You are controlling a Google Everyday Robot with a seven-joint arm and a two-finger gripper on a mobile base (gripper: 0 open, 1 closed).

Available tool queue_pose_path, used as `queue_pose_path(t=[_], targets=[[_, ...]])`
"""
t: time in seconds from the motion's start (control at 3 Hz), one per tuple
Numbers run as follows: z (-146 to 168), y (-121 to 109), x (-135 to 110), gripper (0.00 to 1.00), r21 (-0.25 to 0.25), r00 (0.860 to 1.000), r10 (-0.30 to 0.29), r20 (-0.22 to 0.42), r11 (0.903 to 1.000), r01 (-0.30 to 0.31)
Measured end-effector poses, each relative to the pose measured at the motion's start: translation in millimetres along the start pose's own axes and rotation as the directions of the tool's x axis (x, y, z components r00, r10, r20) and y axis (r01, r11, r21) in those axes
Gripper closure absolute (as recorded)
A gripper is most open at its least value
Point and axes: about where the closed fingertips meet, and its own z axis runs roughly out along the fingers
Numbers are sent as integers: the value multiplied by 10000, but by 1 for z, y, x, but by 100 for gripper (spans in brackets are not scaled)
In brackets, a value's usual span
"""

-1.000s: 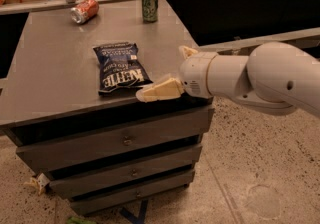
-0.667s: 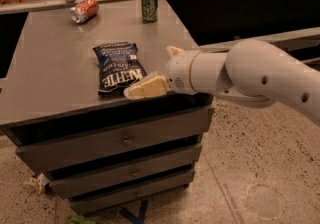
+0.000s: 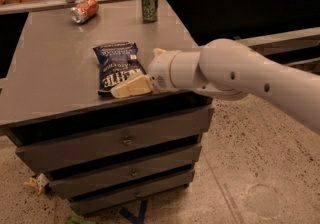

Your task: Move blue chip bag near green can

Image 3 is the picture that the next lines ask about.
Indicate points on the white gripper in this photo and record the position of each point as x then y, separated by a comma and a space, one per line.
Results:
160, 69

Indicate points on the blue Kettle chip bag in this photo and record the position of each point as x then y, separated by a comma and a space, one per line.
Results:
117, 61

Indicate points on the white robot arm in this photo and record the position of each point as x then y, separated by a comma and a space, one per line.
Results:
229, 70

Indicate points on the green soda can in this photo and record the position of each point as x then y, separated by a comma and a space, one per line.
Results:
149, 10

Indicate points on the orange soda can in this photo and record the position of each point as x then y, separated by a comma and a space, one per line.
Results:
84, 11

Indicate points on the top grey drawer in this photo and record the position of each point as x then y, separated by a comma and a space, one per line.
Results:
61, 153

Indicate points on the grey drawer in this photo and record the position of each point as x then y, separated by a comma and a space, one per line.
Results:
61, 153
131, 193
126, 172

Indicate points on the grey drawer cabinet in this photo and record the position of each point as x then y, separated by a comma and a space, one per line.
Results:
51, 90

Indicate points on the bottom grey drawer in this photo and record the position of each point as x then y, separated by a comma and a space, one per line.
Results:
131, 193

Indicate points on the middle grey drawer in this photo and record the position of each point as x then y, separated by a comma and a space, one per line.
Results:
126, 172

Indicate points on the blue tape floor marker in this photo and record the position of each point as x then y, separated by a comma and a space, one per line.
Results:
140, 218

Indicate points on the crumpled paper scrap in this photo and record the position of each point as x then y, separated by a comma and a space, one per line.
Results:
39, 183

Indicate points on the green object on floor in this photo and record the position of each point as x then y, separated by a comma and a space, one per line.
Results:
77, 220

